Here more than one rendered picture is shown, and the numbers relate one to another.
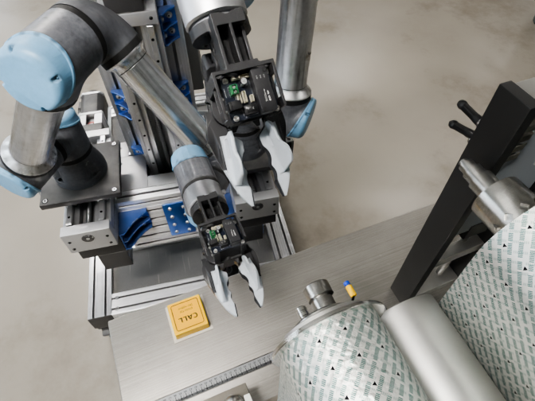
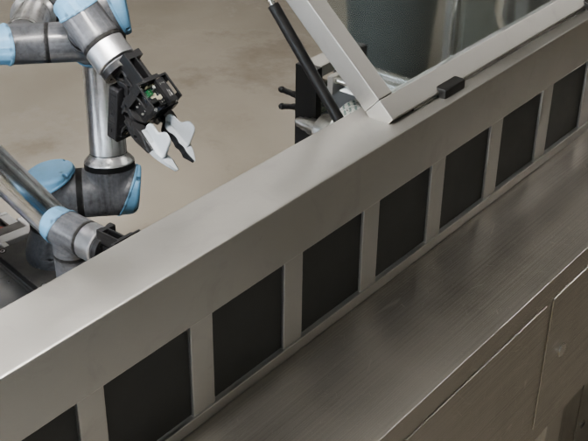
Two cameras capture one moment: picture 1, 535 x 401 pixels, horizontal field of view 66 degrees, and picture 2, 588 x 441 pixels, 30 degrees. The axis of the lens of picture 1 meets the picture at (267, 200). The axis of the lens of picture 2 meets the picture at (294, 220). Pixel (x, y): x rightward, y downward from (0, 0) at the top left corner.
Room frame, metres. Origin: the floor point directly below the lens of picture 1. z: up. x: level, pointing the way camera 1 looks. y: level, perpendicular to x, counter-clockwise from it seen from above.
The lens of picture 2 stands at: (-1.26, 0.66, 2.25)
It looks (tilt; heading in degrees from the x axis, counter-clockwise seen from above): 31 degrees down; 331
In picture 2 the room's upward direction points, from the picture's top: 1 degrees clockwise
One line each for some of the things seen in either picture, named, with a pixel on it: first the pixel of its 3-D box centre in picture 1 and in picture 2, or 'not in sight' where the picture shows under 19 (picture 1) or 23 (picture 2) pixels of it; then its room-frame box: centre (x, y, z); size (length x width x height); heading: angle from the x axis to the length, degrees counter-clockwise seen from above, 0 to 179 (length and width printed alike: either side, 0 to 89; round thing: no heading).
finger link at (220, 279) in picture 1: (223, 287); not in sight; (0.30, 0.07, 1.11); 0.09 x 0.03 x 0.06; 13
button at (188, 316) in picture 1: (188, 316); not in sight; (0.33, 0.17, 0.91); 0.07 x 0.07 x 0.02; 22
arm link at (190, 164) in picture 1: (194, 173); (69, 232); (0.55, 0.15, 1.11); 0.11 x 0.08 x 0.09; 22
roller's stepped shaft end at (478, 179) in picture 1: (478, 177); (308, 125); (0.35, -0.27, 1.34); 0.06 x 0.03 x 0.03; 22
